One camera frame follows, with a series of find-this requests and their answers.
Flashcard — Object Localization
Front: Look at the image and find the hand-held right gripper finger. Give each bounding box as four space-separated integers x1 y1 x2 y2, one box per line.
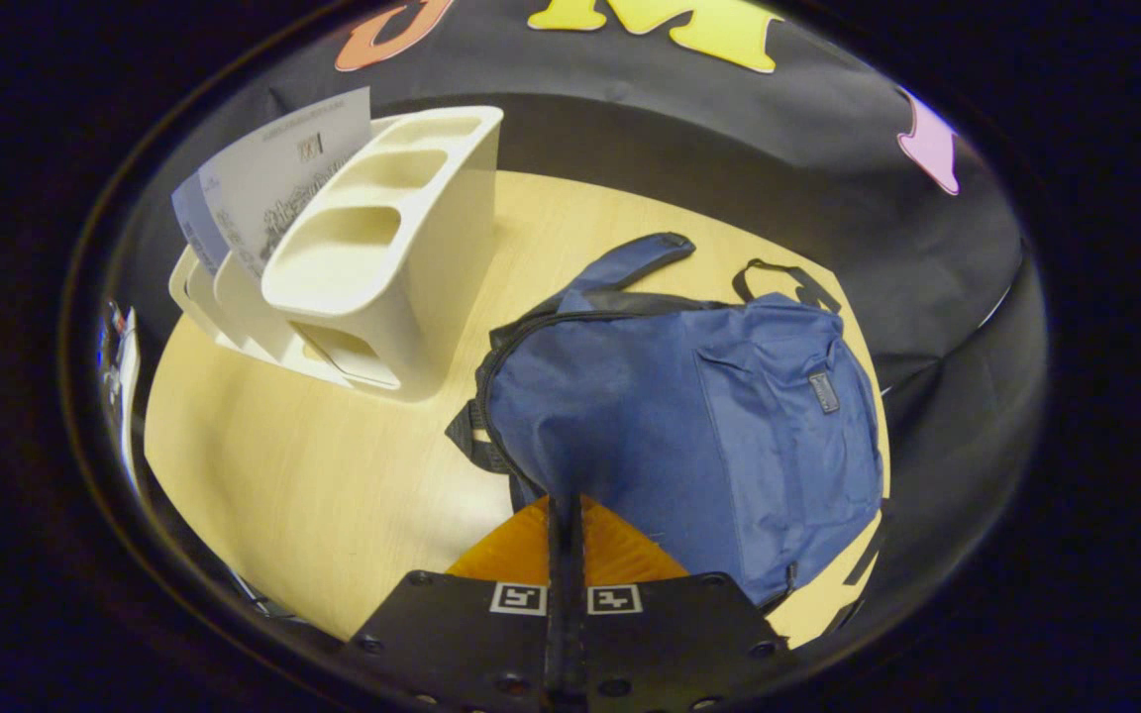
345 495 568 713
567 495 799 713

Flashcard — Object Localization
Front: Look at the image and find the blue schoolbag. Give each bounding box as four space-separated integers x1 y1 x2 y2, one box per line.
444 232 893 635

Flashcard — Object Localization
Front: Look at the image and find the cream plastic bookshelf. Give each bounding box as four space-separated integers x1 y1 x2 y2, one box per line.
167 104 505 402

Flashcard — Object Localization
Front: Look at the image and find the black backdrop cloth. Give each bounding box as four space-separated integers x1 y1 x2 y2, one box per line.
105 0 1052 655

